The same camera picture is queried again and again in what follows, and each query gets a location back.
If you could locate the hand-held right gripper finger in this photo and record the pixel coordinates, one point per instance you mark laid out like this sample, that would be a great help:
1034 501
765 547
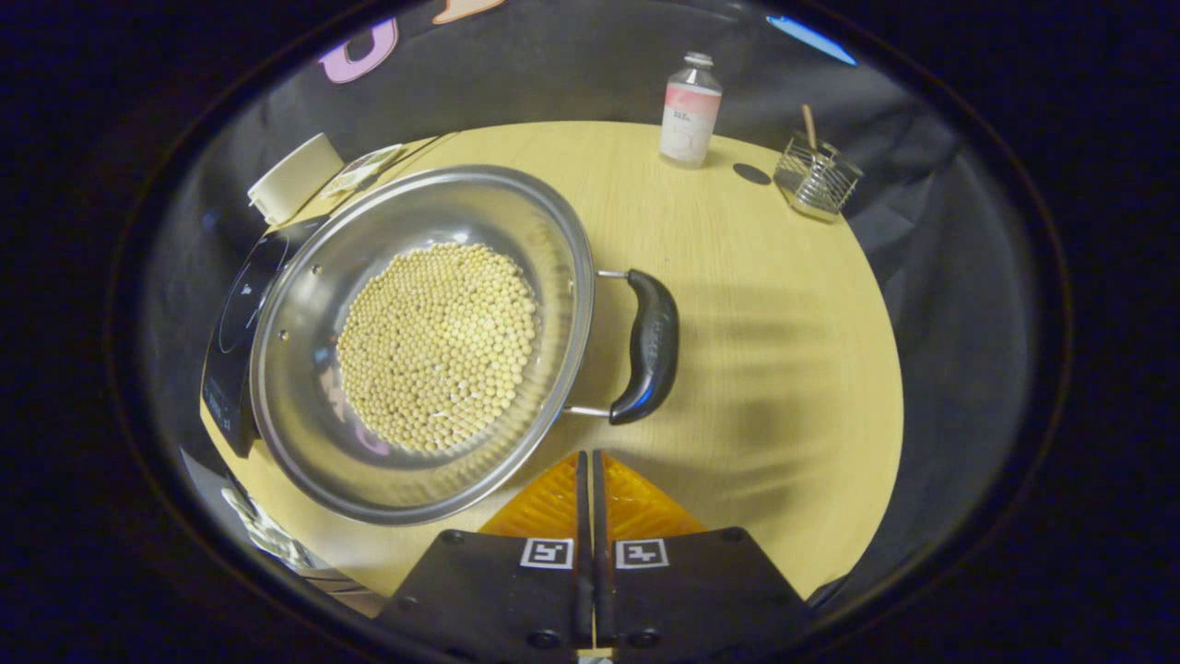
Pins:
602 590
584 590

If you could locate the pile of soybeans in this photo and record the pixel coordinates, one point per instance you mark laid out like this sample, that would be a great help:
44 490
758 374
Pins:
433 350

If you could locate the stainless steel pot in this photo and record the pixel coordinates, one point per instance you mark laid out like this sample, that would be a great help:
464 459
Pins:
304 369

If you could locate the black induction cooktop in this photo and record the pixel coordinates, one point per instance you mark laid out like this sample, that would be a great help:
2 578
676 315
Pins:
235 314

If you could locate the black bottle cap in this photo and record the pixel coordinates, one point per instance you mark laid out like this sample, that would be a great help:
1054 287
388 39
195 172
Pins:
751 173

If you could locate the clear bottle with pink label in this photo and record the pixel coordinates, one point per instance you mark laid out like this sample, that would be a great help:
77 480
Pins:
690 120

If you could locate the white toaster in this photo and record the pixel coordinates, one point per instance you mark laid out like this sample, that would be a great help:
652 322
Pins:
295 180

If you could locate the wooden stick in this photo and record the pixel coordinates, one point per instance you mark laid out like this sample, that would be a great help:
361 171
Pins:
808 124

